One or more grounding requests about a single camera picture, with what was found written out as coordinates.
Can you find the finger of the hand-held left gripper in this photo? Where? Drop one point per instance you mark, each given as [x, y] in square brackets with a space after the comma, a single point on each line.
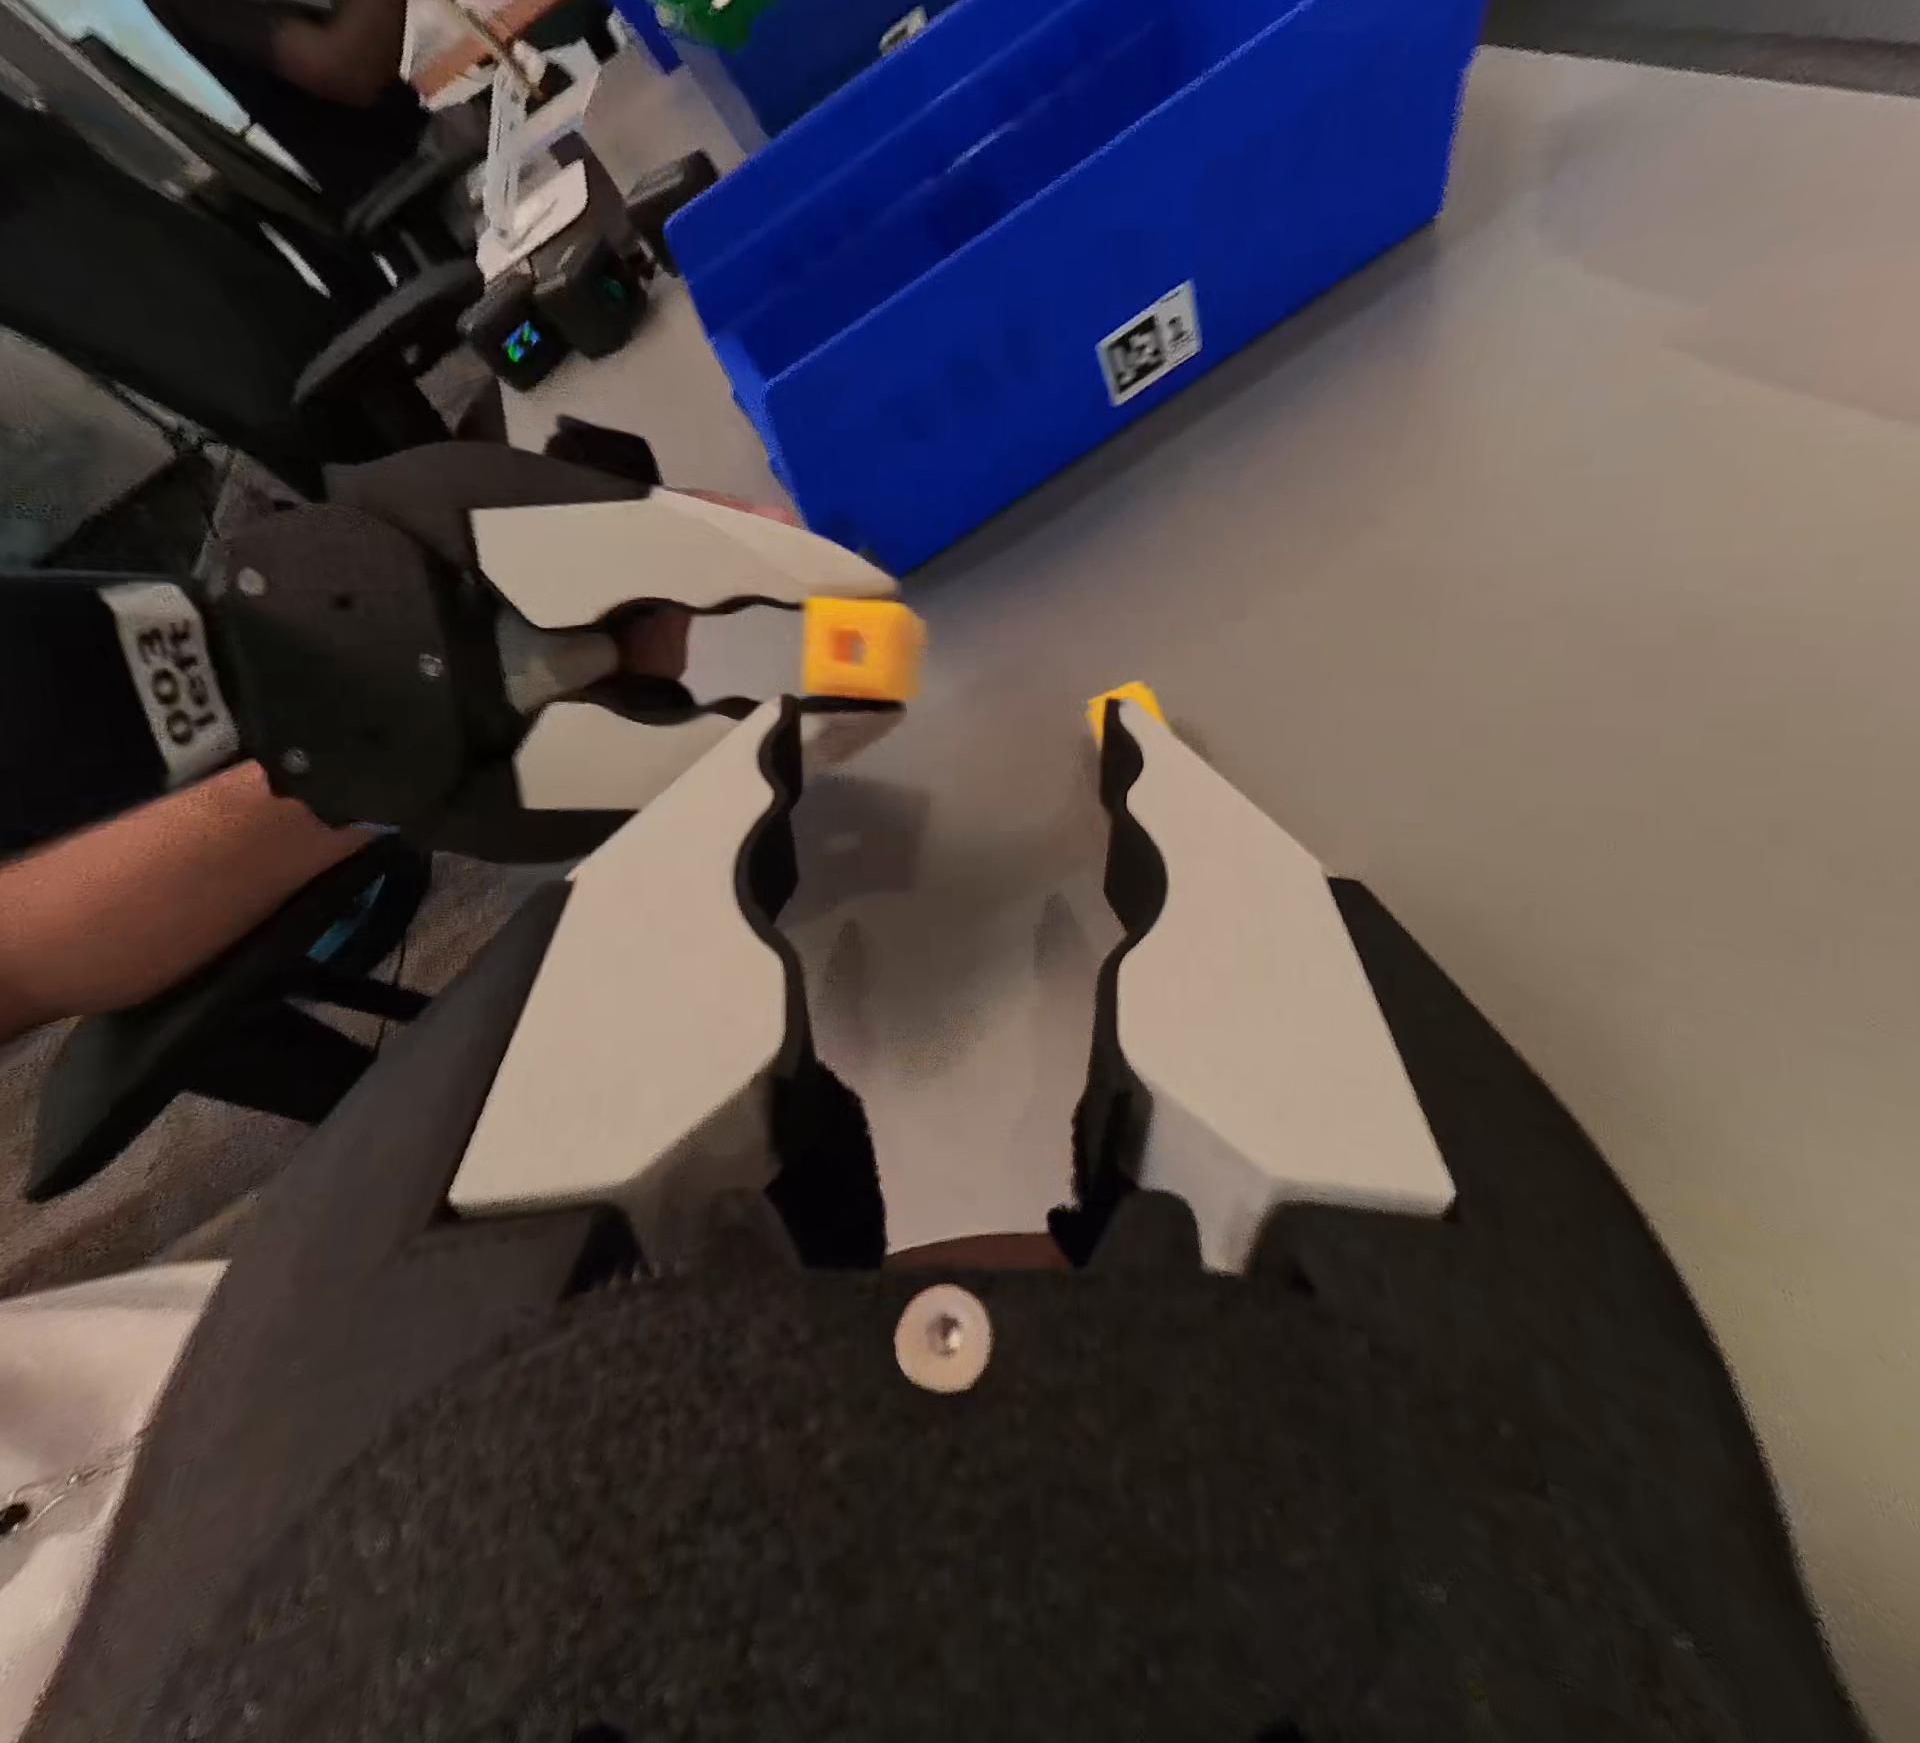
[597, 764]
[643, 561]

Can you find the short yellow block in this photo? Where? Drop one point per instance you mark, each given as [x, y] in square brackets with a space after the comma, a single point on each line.
[840, 613]

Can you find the blue chair base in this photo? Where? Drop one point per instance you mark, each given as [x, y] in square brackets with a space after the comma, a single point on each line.
[342, 924]

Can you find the person's left forearm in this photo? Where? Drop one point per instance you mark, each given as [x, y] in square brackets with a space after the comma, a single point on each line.
[148, 900]

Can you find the small black box device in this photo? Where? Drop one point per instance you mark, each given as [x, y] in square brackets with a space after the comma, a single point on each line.
[675, 191]

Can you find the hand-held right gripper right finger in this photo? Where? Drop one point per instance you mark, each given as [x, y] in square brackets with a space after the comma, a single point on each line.
[1276, 1025]

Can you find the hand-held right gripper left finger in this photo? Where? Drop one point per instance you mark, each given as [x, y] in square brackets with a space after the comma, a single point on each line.
[633, 1004]

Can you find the white stand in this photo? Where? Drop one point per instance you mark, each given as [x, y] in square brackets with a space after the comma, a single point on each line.
[526, 183]

